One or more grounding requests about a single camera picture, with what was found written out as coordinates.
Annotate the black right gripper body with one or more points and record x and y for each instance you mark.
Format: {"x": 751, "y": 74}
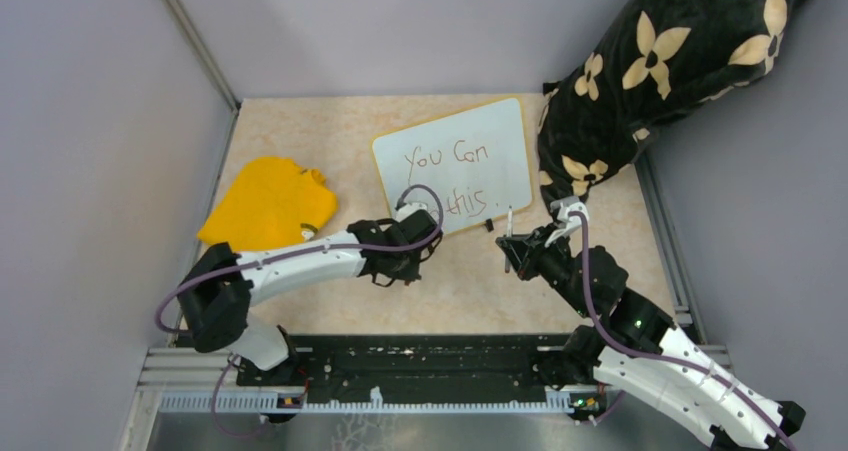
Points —
{"x": 541, "y": 259}

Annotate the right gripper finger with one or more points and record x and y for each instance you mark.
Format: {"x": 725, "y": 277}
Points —
{"x": 517, "y": 240}
{"x": 514, "y": 253}

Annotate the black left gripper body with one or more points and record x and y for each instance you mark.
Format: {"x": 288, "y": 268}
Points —
{"x": 409, "y": 270}

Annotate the yellow framed whiteboard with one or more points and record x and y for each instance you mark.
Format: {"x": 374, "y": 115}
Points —
{"x": 474, "y": 161}

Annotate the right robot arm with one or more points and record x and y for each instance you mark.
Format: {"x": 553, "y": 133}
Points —
{"x": 636, "y": 347}

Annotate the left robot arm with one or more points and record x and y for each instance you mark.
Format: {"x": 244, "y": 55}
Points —
{"x": 218, "y": 293}

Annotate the yellow cloth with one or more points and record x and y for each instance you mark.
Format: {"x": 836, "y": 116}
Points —
{"x": 273, "y": 202}

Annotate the black floral pillow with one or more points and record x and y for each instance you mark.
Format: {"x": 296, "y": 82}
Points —
{"x": 657, "y": 63}

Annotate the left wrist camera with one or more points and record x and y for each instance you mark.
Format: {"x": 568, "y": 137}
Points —
{"x": 405, "y": 210}

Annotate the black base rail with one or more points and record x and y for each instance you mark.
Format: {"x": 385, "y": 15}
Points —
{"x": 379, "y": 375}

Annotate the aluminium corner post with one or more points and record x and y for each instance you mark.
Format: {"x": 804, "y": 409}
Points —
{"x": 202, "y": 54}

